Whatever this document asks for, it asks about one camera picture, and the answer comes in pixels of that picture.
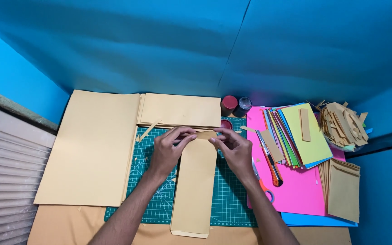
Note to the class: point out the person's right hand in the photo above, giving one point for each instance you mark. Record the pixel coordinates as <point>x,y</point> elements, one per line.
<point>237,155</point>

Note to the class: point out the person's left hand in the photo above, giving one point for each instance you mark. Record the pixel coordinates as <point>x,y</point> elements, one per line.
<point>164,155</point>

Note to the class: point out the person's left fingers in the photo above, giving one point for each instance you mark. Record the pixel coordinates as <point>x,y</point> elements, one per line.
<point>185,134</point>

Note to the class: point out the person's right fingers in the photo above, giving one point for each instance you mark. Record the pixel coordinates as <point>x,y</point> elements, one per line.
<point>220,137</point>

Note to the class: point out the long brown paper envelope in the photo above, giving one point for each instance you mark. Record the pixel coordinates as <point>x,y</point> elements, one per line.
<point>195,190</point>

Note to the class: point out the small red lid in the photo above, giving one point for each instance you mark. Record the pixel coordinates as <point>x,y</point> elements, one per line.
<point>226,124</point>

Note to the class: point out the stack of folded brown sheets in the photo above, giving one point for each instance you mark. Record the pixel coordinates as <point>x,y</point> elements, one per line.
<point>180,109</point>

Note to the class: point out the small brown paper scrap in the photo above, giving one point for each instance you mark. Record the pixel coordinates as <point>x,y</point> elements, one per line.
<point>247,129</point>

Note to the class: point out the jar with red lid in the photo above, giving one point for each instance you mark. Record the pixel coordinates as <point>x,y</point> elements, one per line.
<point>229,104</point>

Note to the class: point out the thin brown paper offcut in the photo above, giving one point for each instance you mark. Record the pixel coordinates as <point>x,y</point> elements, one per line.
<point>148,131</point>

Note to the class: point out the dark jar with clear lid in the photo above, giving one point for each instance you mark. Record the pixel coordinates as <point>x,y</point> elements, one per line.
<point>243,107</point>

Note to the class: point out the wide brown paper strip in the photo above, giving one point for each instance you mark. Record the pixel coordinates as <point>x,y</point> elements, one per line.
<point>273,146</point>

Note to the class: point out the orange utility knife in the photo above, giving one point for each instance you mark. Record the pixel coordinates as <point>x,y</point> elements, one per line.
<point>271,163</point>

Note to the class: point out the green cutting mat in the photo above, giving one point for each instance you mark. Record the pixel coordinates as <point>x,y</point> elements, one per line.
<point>230,197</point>

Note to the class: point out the narrow brown paper strip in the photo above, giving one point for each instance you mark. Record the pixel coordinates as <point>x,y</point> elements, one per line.
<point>305,125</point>

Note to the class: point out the stack of coloured paper sheets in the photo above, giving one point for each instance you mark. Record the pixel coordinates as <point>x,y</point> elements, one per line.
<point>313,149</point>

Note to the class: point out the pink paper sheet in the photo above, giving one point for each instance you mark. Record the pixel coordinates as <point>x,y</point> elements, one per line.
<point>298,190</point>

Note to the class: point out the stack of large brown sheets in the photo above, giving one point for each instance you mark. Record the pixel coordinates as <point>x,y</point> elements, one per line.
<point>90,149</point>

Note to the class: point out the heap of brown paper scraps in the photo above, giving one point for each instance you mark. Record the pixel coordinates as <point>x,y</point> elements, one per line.
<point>342,126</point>

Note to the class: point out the blue paper sheet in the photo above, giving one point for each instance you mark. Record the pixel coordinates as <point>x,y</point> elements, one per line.
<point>318,221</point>

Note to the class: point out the stack of small brown envelopes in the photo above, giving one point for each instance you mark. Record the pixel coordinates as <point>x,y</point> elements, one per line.
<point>344,192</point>

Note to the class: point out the brown paper table cover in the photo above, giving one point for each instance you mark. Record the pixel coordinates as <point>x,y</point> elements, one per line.
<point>63,226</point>

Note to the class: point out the white corrugated shutter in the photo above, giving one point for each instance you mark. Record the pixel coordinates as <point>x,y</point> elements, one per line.
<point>9,183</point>

